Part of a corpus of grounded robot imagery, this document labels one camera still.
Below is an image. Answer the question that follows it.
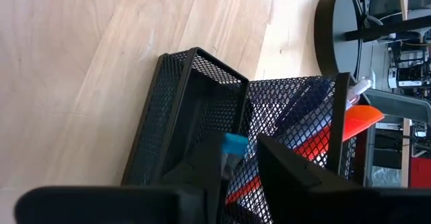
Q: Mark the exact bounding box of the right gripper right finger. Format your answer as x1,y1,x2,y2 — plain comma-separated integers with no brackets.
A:
257,133,431,224

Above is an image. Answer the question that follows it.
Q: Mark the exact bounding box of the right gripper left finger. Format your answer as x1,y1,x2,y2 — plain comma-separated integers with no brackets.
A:
13,130,227,224

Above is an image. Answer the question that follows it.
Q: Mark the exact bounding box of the orange highlighter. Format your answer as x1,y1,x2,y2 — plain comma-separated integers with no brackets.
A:
224,104,385,205

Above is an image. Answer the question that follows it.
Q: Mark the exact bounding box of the black mesh desk organizer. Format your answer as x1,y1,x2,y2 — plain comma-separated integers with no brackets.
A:
121,46,371,224

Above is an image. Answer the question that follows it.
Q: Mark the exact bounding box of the blue office chair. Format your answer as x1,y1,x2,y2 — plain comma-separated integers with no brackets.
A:
365,88,431,124

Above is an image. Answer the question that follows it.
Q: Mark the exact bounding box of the red cart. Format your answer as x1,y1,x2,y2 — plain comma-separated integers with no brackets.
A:
409,156,431,188

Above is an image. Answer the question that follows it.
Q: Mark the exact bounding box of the black round stand base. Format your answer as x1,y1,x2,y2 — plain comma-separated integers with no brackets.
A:
313,0,431,81

